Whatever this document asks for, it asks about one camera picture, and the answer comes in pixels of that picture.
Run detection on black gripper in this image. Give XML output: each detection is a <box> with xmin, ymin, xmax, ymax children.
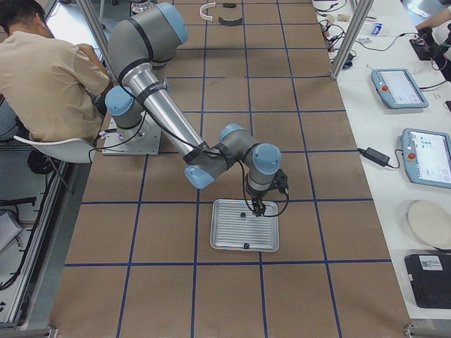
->
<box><xmin>250</xmin><ymin>192</ymin><xmax>265</xmax><ymax>215</ymax></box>

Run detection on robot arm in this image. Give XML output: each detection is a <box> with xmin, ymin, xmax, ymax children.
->
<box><xmin>108</xmin><ymin>3</ymin><xmax>289</xmax><ymax>216</ymax></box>

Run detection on ribbed metal tray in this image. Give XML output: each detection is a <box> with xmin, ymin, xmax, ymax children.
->
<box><xmin>210</xmin><ymin>199</ymin><xmax>279</xmax><ymax>252</ymax></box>

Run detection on black power adapter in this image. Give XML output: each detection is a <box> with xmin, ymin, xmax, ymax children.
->
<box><xmin>358</xmin><ymin>147</ymin><xmax>390</xmax><ymax>167</ymax></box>

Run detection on cream round plate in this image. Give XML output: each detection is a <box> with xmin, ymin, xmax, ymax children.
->
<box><xmin>408</xmin><ymin>201</ymin><xmax>450</xmax><ymax>250</ymax></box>

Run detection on near teach pendant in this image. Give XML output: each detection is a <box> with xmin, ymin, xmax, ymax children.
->
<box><xmin>401</xmin><ymin>128</ymin><xmax>450</xmax><ymax>189</ymax></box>

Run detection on teach pendant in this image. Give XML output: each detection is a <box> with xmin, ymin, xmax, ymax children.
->
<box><xmin>371</xmin><ymin>68</ymin><xmax>429</xmax><ymax>109</ymax></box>
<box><xmin>401</xmin><ymin>128</ymin><xmax>450</xmax><ymax>189</ymax></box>

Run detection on black box with label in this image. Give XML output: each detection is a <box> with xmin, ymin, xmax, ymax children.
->
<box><xmin>404</xmin><ymin>254</ymin><xmax>450</xmax><ymax>309</ymax></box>

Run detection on far teach pendant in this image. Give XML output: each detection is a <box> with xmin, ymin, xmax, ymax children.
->
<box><xmin>371</xmin><ymin>68</ymin><xmax>429</xmax><ymax>109</ymax></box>

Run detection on green brake shoe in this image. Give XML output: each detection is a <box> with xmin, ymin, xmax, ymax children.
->
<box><xmin>218</xmin><ymin>17</ymin><xmax>243</xmax><ymax>27</ymax></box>

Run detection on white chair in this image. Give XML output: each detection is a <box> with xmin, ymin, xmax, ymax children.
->
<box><xmin>13</xmin><ymin>135</ymin><xmax>96</xmax><ymax>196</ymax></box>

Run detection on white curved plastic part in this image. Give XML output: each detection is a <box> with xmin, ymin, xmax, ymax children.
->
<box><xmin>199</xmin><ymin>1</ymin><xmax>216</xmax><ymax>23</ymax></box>

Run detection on seated person beige shirt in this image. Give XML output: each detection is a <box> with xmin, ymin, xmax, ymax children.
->
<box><xmin>1</xmin><ymin>1</ymin><xmax>113</xmax><ymax>143</ymax></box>

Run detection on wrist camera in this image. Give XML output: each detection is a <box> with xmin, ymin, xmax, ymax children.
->
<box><xmin>273</xmin><ymin>169</ymin><xmax>289</xmax><ymax>195</ymax></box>

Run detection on tangled black cables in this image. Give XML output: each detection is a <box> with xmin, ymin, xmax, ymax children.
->
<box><xmin>316</xmin><ymin>12</ymin><xmax>355</xmax><ymax>64</ymax></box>

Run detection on aluminium frame post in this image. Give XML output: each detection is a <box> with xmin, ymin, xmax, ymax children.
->
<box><xmin>330</xmin><ymin>0</ymin><xmax>373</xmax><ymax>80</ymax></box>

